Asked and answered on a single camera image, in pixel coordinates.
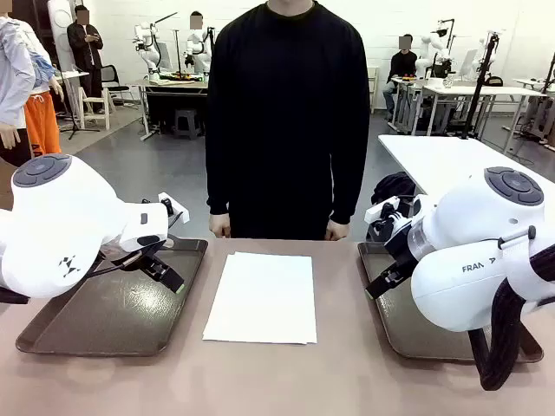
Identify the tall white panel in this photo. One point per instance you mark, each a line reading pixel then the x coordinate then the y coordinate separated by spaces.
pixel 60 39

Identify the long white background table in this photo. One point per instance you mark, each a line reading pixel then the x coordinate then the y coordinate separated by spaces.
pixel 477 91

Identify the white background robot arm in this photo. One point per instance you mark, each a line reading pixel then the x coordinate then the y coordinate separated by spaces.
pixel 197 47
pixel 481 47
pixel 427 56
pixel 149 52

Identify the large white table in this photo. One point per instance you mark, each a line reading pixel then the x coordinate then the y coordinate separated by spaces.
pixel 433 156

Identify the seated person in black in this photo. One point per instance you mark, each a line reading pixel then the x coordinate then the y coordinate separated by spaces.
pixel 403 65

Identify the standing man in black coat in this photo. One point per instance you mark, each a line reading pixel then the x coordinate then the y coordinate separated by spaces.
pixel 84 47

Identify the white A4 paper sheet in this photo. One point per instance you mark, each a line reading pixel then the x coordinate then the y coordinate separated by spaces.
pixel 310 343
pixel 260 299

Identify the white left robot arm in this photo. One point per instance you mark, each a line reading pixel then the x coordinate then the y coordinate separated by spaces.
pixel 65 216

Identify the table with black skirt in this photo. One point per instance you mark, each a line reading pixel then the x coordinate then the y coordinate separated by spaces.
pixel 173 104

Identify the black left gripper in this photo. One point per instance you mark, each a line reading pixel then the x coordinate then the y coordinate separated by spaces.
pixel 146 262

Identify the person in black sweater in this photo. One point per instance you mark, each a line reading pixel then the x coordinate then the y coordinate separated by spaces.
pixel 286 108

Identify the person's right hand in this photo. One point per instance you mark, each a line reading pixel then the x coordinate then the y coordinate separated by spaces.
pixel 220 226

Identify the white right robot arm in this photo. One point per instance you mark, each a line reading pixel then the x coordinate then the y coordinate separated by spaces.
pixel 468 216

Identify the white folding chair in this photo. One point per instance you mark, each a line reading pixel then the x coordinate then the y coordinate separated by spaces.
pixel 93 102

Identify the small white background table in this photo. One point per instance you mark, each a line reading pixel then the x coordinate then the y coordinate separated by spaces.
pixel 409 82

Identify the black tripod pole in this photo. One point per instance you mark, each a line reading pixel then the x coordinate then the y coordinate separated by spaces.
pixel 479 91

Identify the brown plastic serving tray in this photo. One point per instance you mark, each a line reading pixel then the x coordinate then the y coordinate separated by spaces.
pixel 399 320
pixel 130 312

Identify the person's right forearm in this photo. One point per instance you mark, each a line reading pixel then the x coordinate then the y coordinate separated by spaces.
pixel 218 190

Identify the black office chair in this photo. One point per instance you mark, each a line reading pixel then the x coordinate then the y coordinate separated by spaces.
pixel 113 78

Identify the mannequin in orange shorts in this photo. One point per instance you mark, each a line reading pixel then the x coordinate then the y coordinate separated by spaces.
pixel 41 125

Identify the black bag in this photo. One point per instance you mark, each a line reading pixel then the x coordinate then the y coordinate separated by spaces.
pixel 394 186

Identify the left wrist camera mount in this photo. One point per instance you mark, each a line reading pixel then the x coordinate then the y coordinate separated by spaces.
pixel 180 213

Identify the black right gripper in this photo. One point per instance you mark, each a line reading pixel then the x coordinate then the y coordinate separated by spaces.
pixel 401 249

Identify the person's left hand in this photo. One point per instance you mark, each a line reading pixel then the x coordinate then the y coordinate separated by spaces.
pixel 337 230

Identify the person behind background robots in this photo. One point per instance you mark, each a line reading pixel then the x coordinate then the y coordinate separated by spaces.
pixel 197 21

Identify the grey plastic stool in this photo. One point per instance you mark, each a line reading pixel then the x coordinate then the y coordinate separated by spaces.
pixel 187 121

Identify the black microphone stand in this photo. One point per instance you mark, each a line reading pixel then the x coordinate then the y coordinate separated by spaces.
pixel 74 117

